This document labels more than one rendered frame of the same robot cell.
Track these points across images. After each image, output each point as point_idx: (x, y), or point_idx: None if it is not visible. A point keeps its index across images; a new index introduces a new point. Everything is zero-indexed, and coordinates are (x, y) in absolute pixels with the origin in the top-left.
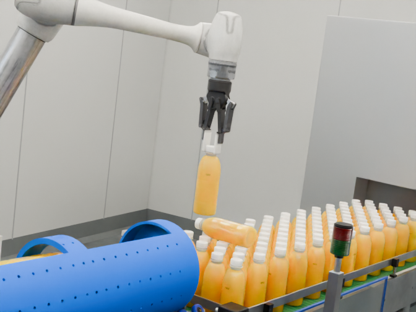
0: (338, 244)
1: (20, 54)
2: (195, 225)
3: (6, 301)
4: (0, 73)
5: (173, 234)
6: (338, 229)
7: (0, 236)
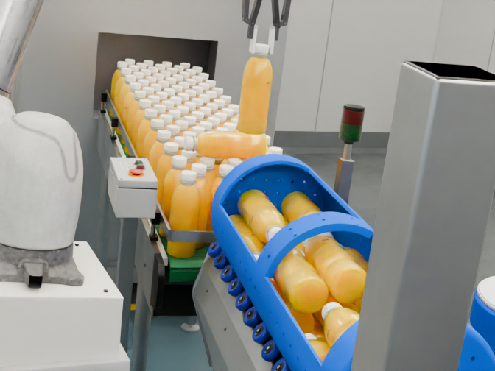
0: (356, 129)
1: None
2: (188, 146)
3: None
4: None
5: (311, 170)
6: (357, 114)
7: (86, 242)
